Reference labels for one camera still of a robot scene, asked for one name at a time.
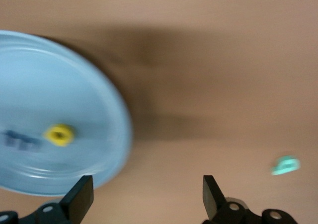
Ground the blue plate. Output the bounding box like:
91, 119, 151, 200
0, 30, 134, 198

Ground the teal foam letter a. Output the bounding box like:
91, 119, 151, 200
270, 154, 301, 176

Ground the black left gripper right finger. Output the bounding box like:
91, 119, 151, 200
202, 175, 298, 224

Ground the yellow foam letter d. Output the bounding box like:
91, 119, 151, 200
43, 123, 76, 148

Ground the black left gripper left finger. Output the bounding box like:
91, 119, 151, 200
0, 175, 94, 224

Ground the blue foam letter E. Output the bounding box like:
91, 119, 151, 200
0, 129, 43, 153

